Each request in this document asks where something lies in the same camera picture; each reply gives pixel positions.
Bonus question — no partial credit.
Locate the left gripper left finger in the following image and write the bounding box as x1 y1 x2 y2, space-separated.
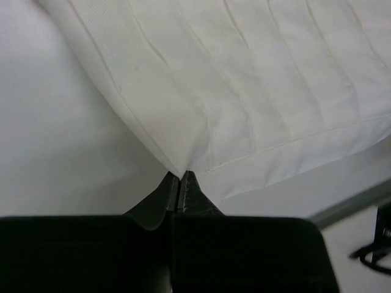
1 174 179 292

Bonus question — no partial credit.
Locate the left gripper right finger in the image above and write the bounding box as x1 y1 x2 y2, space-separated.
170 172 340 292

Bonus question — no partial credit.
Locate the white pleated skirt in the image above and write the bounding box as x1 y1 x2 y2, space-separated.
42 1 390 201

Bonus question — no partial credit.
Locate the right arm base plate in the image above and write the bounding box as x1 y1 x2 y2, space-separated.
349 203 390 276

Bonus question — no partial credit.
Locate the aluminium front rail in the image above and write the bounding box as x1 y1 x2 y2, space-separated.
309 180 390 230

